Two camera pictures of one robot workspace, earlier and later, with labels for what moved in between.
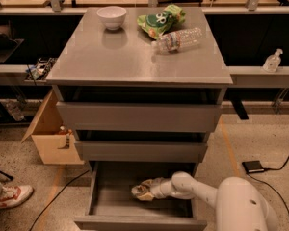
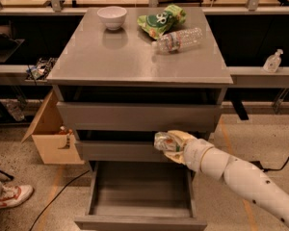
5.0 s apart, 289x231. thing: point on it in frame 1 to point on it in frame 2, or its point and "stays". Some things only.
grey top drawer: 139,116 stays
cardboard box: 53,144 stays
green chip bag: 155,24 stays
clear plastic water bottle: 172,41 stays
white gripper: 153,188 to 194,154
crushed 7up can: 139,190 to 166,141
